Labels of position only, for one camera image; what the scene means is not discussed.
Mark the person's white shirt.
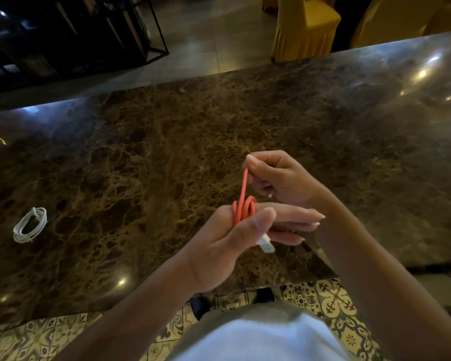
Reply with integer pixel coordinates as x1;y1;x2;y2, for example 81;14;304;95
171;317;352;361

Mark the red charging cable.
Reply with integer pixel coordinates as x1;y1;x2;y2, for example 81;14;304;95
232;167;276;254

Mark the person's right forearm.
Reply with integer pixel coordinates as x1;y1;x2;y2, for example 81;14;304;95
312;191;451;361

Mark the person's dark shoe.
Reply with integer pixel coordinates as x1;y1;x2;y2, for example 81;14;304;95
255;287;275;304
189;295;212;321

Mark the person's left hand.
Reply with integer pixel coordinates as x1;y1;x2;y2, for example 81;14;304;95
184;202;326;294

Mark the person's right hand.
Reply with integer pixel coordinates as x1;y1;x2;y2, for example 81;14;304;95
242;150;330;211

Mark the black metal shelf rack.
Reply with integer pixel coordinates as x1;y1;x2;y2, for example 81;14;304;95
0;0;170;96

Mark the person's left forearm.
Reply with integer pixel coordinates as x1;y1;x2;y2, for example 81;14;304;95
54;255;207;361

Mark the white charging cable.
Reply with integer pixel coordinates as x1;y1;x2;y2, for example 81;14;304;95
13;206;49;244

